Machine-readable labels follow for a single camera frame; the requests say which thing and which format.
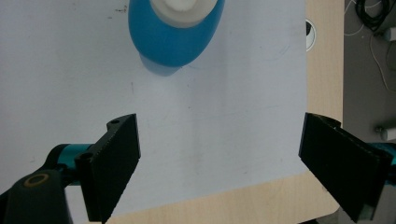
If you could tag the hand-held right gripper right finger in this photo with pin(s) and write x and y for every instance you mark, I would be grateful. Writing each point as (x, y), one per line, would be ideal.
(339, 165)

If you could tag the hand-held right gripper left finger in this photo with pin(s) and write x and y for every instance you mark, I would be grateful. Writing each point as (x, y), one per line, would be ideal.
(109, 168)

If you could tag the blue bottle with white cap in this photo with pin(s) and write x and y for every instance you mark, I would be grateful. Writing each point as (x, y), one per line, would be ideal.
(174, 34)

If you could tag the grey metal stand foot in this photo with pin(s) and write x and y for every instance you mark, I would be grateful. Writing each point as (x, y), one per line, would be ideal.
(385, 130)

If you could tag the white paper sheet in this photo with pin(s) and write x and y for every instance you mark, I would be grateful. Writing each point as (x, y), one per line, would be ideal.
(186, 102)

